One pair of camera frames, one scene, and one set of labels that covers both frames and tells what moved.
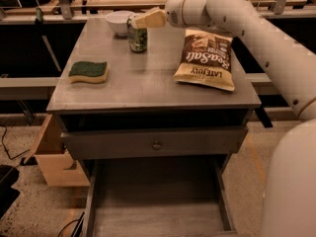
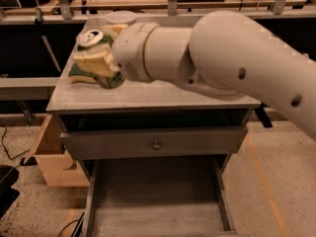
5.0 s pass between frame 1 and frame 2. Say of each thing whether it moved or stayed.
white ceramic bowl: stayed
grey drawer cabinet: stayed
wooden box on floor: stayed
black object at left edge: stayed
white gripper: moved
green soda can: moved
